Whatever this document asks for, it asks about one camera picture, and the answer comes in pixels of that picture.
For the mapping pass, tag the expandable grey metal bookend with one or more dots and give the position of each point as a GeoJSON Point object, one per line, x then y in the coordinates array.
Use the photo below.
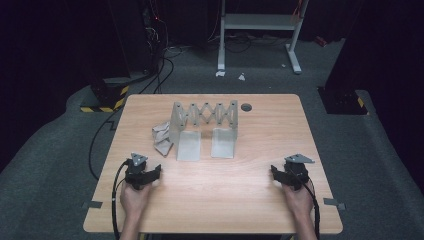
{"type": "Point", "coordinates": [188, 146]}

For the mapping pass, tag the white metal stand frame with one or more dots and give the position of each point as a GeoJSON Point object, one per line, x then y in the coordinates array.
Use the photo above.
{"type": "Point", "coordinates": [256, 21]}

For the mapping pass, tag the light grey cloth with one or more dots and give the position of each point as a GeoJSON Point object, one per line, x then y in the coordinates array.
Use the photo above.
{"type": "Point", "coordinates": [161, 138]}

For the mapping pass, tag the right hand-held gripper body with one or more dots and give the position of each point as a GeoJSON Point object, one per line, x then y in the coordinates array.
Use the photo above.
{"type": "Point", "coordinates": [296, 175]}

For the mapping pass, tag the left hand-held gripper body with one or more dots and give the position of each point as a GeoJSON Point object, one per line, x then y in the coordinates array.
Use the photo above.
{"type": "Point", "coordinates": [135, 175]}

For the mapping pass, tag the black yellow-striped pillar base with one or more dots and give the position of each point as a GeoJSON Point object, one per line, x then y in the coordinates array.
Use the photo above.
{"type": "Point", "coordinates": [341, 101]}
{"type": "Point", "coordinates": [106, 96]}

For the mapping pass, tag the small red object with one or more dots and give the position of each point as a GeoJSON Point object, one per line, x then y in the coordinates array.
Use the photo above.
{"type": "Point", "coordinates": [321, 41]}

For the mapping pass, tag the person's right hand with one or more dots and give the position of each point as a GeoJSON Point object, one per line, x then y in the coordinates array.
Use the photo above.
{"type": "Point", "coordinates": [300, 201]}

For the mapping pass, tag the grey round table grommet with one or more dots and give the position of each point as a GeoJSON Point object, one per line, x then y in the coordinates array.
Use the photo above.
{"type": "Point", "coordinates": [246, 107]}

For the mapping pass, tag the grey tape strip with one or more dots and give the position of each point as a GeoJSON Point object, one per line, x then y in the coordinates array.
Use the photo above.
{"type": "Point", "coordinates": [93, 204]}
{"type": "Point", "coordinates": [331, 202]}

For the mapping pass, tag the person's left hand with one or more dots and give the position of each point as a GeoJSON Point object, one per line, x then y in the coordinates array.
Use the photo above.
{"type": "Point", "coordinates": [135, 201]}

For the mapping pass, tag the white paper scrap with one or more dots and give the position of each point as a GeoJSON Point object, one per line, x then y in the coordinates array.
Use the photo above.
{"type": "Point", "coordinates": [241, 77]}
{"type": "Point", "coordinates": [220, 73]}

